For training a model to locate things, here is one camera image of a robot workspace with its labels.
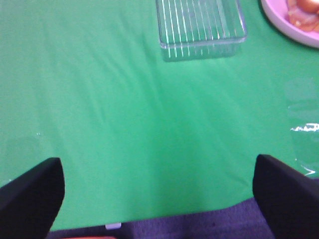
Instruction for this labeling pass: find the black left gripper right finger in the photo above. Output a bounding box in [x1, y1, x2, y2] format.
[252, 154, 319, 239]

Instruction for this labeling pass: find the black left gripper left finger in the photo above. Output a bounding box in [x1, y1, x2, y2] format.
[0, 158, 65, 239]

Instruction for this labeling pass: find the pink round plate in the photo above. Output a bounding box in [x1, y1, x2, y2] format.
[260, 0, 319, 49]

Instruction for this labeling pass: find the left clear plastic tray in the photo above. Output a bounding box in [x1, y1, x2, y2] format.
[156, 0, 248, 62]

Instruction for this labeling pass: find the bread slice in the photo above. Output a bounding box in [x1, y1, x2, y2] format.
[296, 0, 319, 14]

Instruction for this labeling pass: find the green tablecloth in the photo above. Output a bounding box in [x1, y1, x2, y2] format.
[0, 0, 319, 230]

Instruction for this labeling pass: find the clear tape patch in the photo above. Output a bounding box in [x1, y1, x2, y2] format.
[284, 78, 319, 178]

